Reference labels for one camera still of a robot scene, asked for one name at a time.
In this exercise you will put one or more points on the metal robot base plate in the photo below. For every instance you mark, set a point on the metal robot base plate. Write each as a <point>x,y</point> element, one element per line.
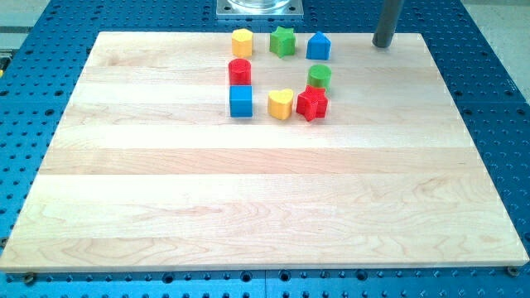
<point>232,9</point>

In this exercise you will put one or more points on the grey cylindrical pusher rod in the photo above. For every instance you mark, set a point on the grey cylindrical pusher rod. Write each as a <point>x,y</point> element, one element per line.
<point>387,23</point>

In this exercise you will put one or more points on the yellow heart block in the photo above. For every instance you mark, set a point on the yellow heart block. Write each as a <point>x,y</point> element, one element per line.
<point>279,103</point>

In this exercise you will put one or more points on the yellow hexagon block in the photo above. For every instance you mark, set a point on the yellow hexagon block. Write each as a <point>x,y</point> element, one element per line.
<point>242,43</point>

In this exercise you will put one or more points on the light wooden board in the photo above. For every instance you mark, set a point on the light wooden board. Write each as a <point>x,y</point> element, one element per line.
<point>147,171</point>

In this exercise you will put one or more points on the red cylinder block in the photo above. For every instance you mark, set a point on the red cylinder block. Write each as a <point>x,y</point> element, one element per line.
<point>240,72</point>

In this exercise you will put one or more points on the blue cube block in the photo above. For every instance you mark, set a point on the blue cube block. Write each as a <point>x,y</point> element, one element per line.
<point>241,101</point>

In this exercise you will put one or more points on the red star block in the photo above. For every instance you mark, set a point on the red star block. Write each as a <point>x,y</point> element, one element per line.
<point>312,103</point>

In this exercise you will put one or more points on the blue triangle block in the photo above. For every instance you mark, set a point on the blue triangle block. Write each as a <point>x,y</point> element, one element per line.
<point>318,47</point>

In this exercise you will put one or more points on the green cylinder block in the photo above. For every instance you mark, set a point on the green cylinder block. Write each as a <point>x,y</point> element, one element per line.
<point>319,76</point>

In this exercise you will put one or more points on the green star block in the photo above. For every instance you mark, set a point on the green star block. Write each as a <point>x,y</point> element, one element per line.
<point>282,42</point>

